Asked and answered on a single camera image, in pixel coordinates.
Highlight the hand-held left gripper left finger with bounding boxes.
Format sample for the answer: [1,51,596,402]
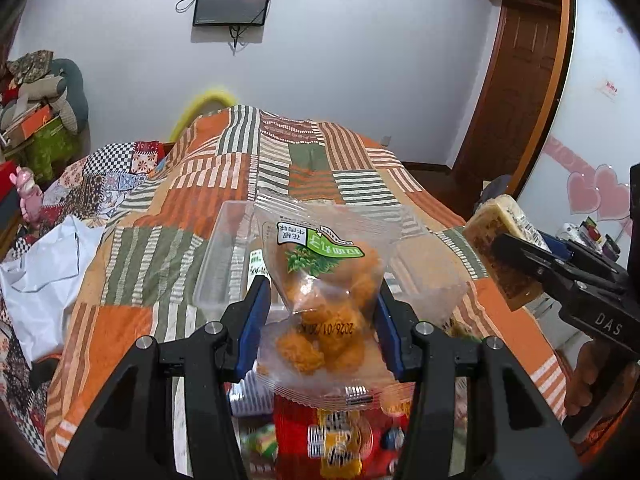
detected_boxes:
[58,275,273,480]

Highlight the black wall monitor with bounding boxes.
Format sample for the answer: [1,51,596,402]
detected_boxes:
[192,0,273,28]

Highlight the wooden door frame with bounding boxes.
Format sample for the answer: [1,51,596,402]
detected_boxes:
[450,0,577,213]

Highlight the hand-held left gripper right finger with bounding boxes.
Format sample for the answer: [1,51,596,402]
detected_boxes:
[375,287,583,480]

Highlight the person's right hand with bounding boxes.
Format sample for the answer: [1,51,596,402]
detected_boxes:
[564,337,607,418]

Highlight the grey cloth bundle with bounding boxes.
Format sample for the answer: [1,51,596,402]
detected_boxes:
[475,175,516,217]

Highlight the brown cake packet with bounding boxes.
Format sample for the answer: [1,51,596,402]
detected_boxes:
[462,195,551,313]

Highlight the white cloth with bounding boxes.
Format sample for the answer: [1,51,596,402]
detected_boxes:
[0,215,107,365]

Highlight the clear bag of orange balls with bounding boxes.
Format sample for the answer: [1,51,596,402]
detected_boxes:
[254,200,431,411]

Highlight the white wardrobe pink hearts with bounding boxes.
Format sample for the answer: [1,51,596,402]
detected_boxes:
[515,0,640,243]

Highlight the white green label packet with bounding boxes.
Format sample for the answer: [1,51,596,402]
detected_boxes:
[247,250,273,306]

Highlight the wooden door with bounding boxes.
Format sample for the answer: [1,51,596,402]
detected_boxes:
[452,5,561,183]

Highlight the white stickered case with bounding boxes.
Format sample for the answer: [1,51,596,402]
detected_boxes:
[556,216,623,262]

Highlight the red box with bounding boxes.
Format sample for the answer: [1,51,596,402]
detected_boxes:
[0,160,22,202]

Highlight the orange striped patchwork blanket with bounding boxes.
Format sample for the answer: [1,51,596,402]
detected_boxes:
[45,104,568,472]

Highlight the pink plush toy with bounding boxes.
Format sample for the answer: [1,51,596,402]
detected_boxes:
[9,165,47,224]

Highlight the clear plastic container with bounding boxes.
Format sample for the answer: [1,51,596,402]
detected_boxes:
[192,200,471,332]

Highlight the grey blue cushion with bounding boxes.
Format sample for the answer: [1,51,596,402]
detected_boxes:
[47,58,90,127]

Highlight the checkered patchwork quilt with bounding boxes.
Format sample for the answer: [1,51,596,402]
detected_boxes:
[0,140,173,466]

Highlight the yellow hoop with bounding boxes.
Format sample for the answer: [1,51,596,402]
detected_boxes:
[170,85,238,143]

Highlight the red snack bag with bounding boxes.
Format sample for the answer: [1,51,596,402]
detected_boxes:
[272,394,412,480]

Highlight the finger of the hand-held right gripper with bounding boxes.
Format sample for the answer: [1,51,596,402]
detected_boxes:
[492,232,576,295]
[541,236,592,262]

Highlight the orange cardboard box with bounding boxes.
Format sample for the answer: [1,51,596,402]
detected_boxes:
[0,105,54,150]

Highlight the black hanging cable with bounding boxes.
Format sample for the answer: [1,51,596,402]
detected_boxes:
[228,24,252,56]

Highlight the dark patterned cloth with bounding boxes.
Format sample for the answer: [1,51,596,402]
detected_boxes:
[7,50,56,84]

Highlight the dark round object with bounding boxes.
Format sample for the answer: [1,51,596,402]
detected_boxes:
[29,355,63,392]

